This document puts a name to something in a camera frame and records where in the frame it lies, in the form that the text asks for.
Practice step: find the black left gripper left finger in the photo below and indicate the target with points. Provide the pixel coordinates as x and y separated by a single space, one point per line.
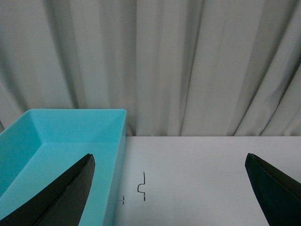
61 203

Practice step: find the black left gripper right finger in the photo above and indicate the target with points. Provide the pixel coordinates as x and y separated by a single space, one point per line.
278 195

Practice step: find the turquoise plastic storage bin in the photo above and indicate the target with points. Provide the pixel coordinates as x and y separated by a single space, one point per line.
43 143

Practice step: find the grey pleated curtain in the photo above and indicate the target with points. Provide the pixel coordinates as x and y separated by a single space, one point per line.
178 67

